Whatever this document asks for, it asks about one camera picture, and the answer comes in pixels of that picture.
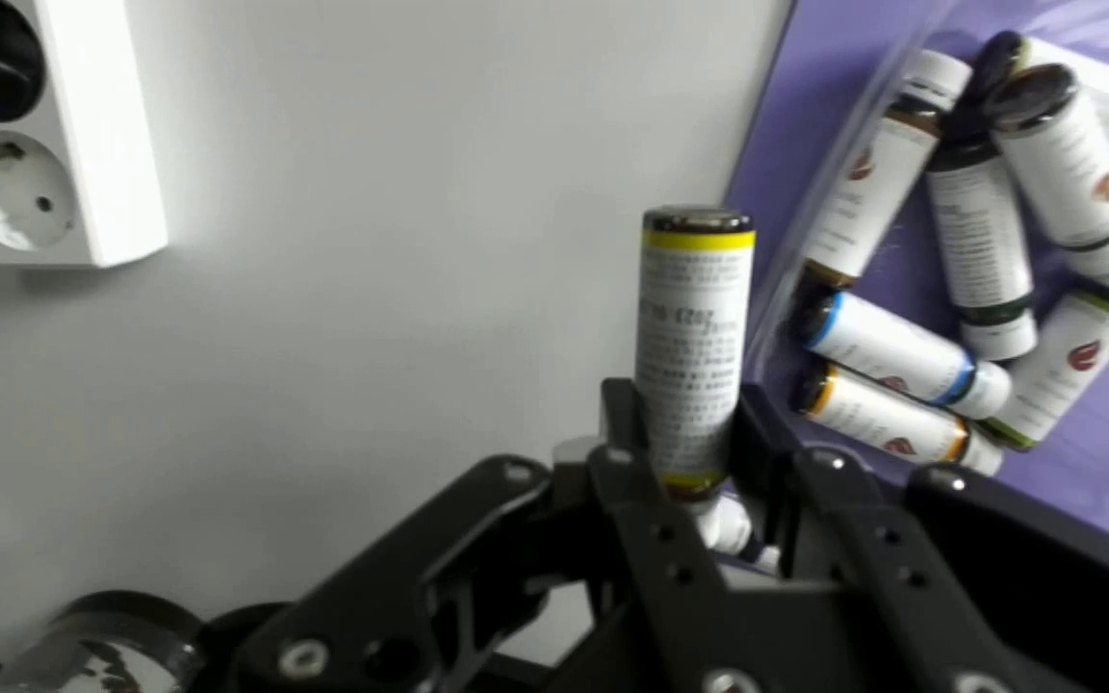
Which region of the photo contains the clear plastic container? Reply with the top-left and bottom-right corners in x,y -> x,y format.
749,0 -> 1109,496

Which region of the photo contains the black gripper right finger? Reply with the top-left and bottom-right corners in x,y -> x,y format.
722,389 -> 1109,693

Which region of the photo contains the orange banded white bottle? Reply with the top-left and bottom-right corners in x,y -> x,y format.
789,357 -> 1007,481

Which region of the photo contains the green banded white bottle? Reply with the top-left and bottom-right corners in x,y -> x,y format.
980,286 -> 1109,454

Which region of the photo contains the black capped white bottle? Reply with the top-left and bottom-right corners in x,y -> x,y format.
920,111 -> 1043,367

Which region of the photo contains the large dark capped white bottle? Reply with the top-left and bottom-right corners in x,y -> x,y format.
980,59 -> 1109,309

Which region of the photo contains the purple mat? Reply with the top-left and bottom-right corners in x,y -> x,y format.
718,0 -> 1109,562

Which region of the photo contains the white power strip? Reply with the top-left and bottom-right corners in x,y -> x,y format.
0,0 -> 171,274

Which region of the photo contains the black round object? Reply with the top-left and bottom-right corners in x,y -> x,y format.
0,586 -> 205,693

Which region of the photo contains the yellow banded small bottle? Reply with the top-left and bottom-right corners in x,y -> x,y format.
631,203 -> 764,562

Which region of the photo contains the blue banded white bottle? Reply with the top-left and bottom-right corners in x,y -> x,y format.
789,286 -> 1016,423

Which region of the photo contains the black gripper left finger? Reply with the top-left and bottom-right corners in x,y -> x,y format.
224,375 -> 761,693

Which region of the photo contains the brown capped white bottle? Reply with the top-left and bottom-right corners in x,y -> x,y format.
791,47 -> 976,292

